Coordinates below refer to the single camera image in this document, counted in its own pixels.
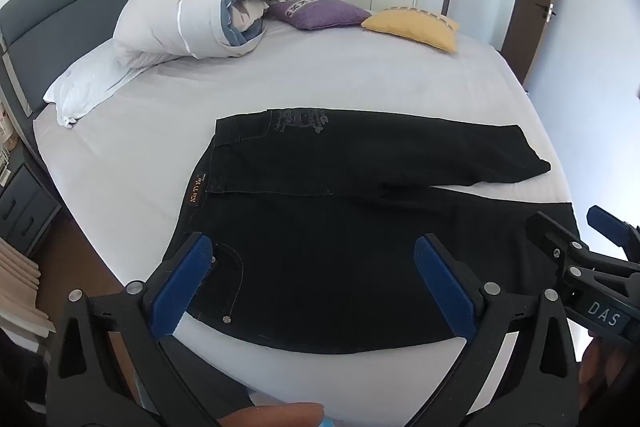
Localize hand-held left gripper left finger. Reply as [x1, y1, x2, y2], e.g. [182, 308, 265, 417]
[46, 232, 256, 427]

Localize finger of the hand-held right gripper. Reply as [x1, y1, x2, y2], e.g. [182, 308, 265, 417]
[525, 210, 592, 260]
[586, 205, 640, 260]

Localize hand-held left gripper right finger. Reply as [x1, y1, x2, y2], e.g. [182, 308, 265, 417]
[413, 233, 583, 427]

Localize black pants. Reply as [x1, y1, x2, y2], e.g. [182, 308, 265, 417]
[170, 107, 583, 355]

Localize person's right hand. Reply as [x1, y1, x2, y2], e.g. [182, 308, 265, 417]
[577, 334, 637, 408]

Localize person's left hand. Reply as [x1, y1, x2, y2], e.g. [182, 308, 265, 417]
[239, 402, 326, 427]

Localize stack of beige boards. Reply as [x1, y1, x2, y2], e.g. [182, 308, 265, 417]
[0, 237, 57, 339]

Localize dark grey nightstand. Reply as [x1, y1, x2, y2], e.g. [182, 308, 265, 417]
[0, 147, 63, 258]

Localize white pillow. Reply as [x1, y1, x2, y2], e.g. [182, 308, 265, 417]
[42, 39, 171, 128]

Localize bed with white sheet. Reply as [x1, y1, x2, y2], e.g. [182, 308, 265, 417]
[32, 9, 573, 427]

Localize yellow cushion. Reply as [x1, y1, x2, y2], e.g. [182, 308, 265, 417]
[361, 7, 460, 54]

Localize rolled white duvet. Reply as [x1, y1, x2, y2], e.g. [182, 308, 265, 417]
[112, 0, 288, 68]

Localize purple cushion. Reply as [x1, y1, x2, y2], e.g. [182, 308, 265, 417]
[267, 0, 372, 31]

